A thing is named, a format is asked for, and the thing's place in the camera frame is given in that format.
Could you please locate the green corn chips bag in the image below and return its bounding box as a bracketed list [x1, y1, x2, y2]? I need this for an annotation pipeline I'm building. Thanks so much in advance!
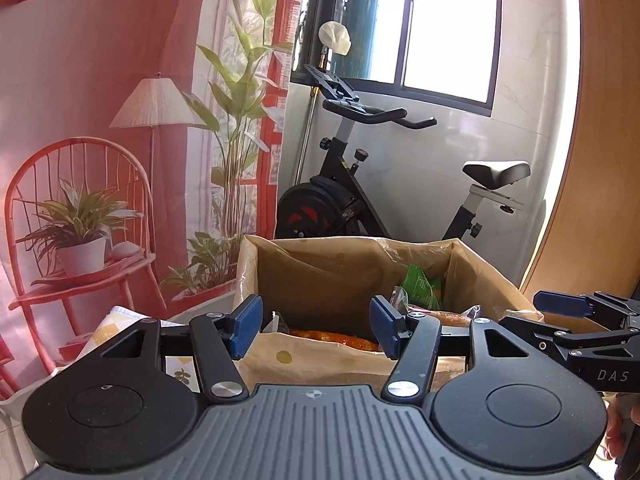
[390, 264, 442, 311]

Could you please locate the orange snack bag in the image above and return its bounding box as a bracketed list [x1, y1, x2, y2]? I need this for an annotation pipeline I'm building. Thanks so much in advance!
[290, 330, 380, 352]

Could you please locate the person's right hand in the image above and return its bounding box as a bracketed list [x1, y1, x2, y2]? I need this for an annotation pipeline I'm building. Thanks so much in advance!
[603, 394, 639, 460]

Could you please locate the orange toast bread package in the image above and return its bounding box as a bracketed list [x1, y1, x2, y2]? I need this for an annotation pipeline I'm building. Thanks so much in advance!
[408, 304, 482, 327]

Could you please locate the checkered floral tablecloth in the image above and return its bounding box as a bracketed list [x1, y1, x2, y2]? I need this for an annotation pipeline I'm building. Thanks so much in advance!
[74, 304, 202, 394]

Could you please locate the wooden board panel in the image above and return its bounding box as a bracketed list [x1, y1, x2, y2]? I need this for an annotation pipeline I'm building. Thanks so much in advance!
[521, 0, 639, 297]

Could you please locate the plastic lined cardboard box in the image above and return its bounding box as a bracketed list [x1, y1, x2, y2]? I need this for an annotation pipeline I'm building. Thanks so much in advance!
[234, 235, 544, 390]

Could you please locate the black exercise bike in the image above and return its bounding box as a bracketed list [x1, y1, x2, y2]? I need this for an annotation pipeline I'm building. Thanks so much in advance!
[274, 64, 532, 240]

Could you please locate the printed room backdrop cloth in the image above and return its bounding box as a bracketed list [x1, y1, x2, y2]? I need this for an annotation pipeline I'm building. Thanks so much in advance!
[1, 0, 299, 400]

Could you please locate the white cloth on pole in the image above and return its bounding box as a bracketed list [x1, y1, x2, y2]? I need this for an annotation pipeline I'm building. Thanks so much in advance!
[318, 21, 352, 56]

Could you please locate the window with dark frame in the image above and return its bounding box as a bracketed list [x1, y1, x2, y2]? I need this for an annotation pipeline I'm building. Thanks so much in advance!
[291, 0, 502, 116]

